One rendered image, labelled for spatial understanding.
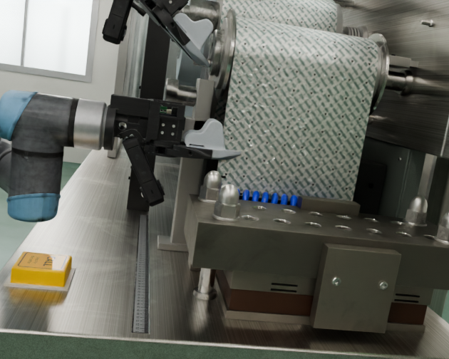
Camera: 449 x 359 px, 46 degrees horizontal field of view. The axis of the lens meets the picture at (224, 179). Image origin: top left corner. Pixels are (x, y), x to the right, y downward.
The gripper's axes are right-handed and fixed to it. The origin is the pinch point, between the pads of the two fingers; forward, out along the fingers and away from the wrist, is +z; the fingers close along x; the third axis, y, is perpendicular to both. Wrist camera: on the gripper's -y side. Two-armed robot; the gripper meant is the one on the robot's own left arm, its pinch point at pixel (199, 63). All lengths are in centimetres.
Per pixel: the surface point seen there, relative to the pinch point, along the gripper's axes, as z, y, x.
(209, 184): 13.1, -11.5, -13.3
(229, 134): 11.1, -4.4, -5.4
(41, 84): -74, -106, 551
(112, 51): -48, -21, 551
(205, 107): 6.3, -4.0, 2.0
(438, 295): 68, 7, 8
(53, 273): 6.6, -34.8, -18.6
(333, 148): 24.5, 7.0, -5.4
